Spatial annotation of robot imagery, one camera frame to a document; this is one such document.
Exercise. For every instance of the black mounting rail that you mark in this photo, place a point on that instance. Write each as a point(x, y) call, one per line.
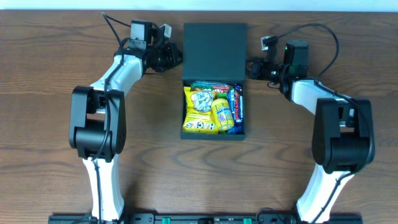
point(150, 218)

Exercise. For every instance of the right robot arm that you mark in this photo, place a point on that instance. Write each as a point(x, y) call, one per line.
point(343, 138)

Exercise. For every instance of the dark green gift box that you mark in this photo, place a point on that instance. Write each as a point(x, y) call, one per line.
point(214, 53)

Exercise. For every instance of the blue Oreo cookie pack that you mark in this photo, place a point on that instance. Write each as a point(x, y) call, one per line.
point(237, 128)

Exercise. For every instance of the purple Dairy Milk bar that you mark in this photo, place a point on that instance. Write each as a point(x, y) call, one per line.
point(238, 103)

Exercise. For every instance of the yellow Mentos bottle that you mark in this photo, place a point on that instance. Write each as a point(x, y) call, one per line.
point(222, 114)

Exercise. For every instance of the yellow Hacks candy bag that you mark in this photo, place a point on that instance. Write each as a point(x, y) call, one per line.
point(199, 118)

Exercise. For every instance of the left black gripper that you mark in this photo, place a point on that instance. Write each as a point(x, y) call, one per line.
point(173, 56)

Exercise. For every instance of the KitKat chocolate bar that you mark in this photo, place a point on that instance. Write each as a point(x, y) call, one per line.
point(211, 86)

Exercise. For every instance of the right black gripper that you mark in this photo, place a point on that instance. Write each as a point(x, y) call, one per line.
point(255, 69)

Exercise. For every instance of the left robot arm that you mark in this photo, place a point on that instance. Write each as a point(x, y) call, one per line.
point(98, 112)

